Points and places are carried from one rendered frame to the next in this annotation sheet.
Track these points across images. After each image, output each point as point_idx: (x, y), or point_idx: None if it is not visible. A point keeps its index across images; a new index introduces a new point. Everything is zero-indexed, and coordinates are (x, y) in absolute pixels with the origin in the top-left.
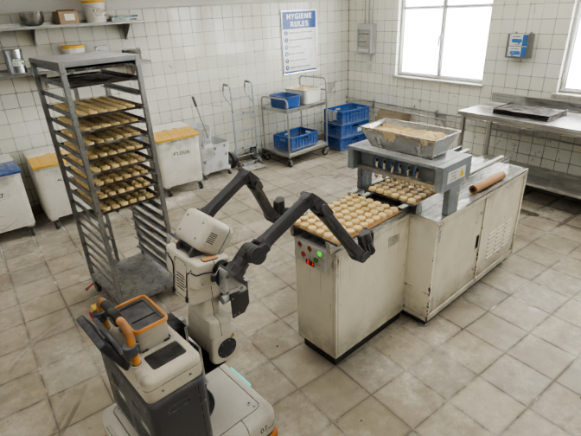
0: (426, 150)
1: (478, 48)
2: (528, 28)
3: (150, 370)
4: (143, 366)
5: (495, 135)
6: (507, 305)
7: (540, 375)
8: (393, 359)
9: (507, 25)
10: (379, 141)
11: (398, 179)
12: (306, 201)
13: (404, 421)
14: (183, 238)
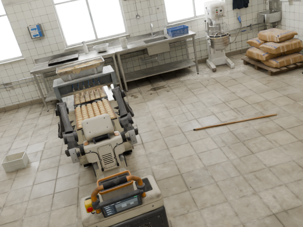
0: (99, 68)
1: (10, 39)
2: (35, 22)
3: (152, 190)
4: (147, 193)
5: (47, 80)
6: (141, 128)
7: (179, 134)
8: (142, 168)
9: (23, 23)
10: (70, 76)
11: (90, 89)
12: (119, 90)
13: (175, 175)
14: (98, 133)
